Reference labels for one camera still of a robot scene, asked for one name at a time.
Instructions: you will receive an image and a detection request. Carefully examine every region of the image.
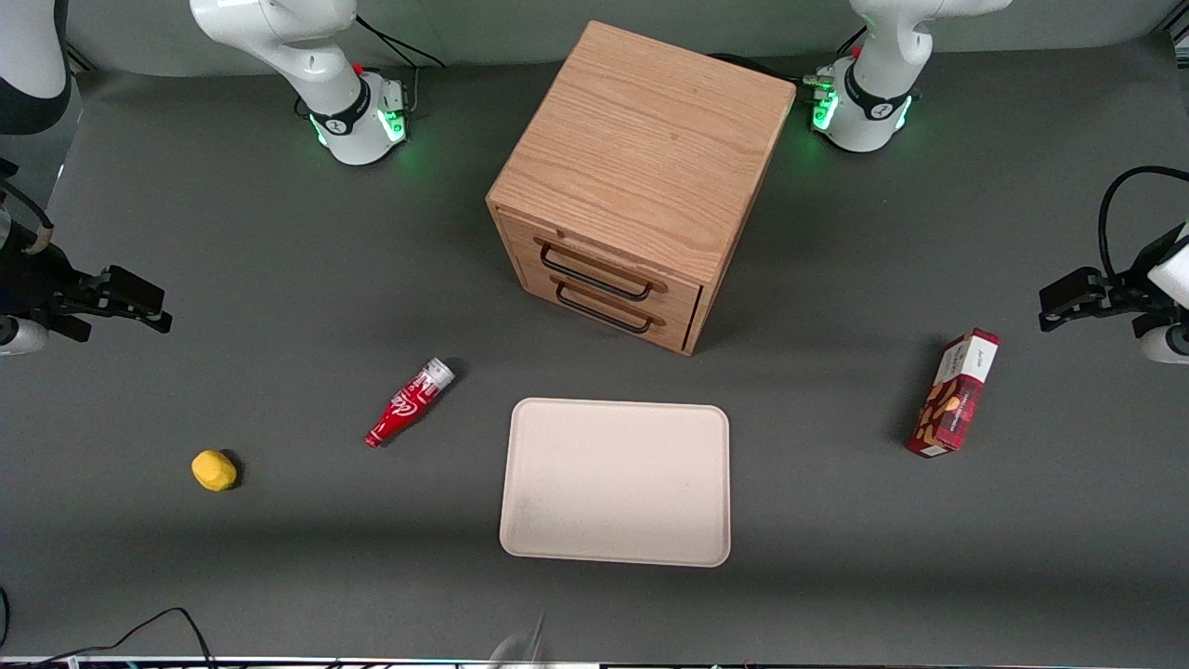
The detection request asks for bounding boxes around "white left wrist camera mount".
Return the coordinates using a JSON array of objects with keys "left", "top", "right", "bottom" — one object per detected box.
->
[{"left": 1140, "top": 323, "right": 1189, "bottom": 365}]

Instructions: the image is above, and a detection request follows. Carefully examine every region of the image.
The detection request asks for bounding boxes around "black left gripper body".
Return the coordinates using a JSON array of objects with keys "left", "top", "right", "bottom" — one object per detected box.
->
[{"left": 1102, "top": 228, "right": 1173, "bottom": 323}]

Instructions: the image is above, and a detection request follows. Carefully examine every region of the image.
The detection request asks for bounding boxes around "black floor cable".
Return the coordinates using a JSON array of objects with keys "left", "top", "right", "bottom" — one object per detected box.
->
[{"left": 0, "top": 585, "right": 220, "bottom": 669}]

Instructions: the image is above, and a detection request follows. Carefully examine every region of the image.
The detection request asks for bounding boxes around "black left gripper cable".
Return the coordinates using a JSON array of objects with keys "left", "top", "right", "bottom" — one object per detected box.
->
[{"left": 1098, "top": 165, "right": 1189, "bottom": 280}]

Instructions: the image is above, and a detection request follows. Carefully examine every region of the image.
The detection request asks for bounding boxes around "red cookie box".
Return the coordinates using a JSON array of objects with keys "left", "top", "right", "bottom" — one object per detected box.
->
[{"left": 906, "top": 327, "right": 1002, "bottom": 459}]

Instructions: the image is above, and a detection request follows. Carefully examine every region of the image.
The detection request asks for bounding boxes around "black right base cable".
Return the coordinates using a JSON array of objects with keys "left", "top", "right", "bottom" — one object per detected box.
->
[{"left": 356, "top": 13, "right": 449, "bottom": 120}]

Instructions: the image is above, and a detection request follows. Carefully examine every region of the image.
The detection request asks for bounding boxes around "red cola bottle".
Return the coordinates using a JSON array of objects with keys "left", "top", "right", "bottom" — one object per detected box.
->
[{"left": 364, "top": 358, "right": 457, "bottom": 450}]

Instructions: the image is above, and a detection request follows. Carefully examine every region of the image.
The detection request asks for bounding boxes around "wooden drawer with black handle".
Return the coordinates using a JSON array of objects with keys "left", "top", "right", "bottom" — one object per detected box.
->
[
  {"left": 520, "top": 269, "right": 698, "bottom": 356},
  {"left": 497, "top": 206, "right": 704, "bottom": 322}
]

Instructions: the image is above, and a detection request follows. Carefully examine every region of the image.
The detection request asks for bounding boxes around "black base cable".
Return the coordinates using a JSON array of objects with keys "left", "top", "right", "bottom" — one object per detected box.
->
[
  {"left": 708, "top": 26, "right": 869, "bottom": 96},
  {"left": 356, "top": 13, "right": 449, "bottom": 120}
]

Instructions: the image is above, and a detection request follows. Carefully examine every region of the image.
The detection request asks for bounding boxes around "black left base cable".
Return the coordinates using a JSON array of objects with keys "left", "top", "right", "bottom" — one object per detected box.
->
[{"left": 708, "top": 26, "right": 869, "bottom": 96}]

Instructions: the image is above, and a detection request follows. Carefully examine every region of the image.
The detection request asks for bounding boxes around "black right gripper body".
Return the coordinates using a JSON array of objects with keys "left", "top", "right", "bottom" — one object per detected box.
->
[{"left": 0, "top": 242, "right": 106, "bottom": 344}]

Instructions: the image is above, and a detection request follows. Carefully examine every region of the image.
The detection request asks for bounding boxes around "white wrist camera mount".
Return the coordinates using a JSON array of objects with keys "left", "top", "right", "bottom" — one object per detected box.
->
[
  {"left": 0, "top": 316, "right": 49, "bottom": 359},
  {"left": 1140, "top": 323, "right": 1189, "bottom": 365}
]

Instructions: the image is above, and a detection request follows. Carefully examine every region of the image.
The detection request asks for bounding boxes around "yellow lemon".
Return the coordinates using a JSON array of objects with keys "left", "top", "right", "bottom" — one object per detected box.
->
[{"left": 191, "top": 450, "right": 239, "bottom": 492}]

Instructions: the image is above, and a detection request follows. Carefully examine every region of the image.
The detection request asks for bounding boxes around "beige rectangular tray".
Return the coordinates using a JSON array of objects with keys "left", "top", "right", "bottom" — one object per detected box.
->
[{"left": 499, "top": 398, "right": 732, "bottom": 569}]

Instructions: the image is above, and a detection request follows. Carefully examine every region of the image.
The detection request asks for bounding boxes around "oak wooden drawer cabinet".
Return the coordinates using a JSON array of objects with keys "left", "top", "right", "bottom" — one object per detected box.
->
[{"left": 486, "top": 20, "right": 798, "bottom": 357}]

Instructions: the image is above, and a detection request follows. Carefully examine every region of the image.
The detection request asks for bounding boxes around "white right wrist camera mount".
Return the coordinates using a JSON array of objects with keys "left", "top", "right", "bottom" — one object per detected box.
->
[{"left": 0, "top": 316, "right": 49, "bottom": 359}]

